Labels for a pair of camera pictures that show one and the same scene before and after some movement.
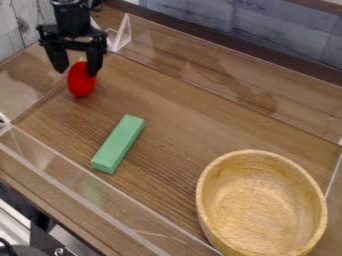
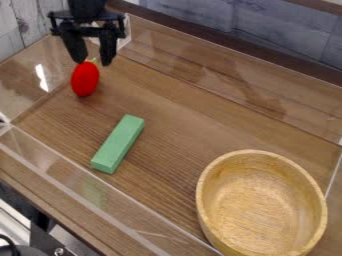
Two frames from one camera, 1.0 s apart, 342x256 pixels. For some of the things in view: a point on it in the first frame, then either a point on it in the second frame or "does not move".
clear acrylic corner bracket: (116, 38) does not move
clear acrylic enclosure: (104, 163) does not move
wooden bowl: (260, 205) does not move
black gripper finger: (57, 53) → (73, 42)
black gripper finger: (95, 53) → (108, 42)
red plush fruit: (79, 79) does not move
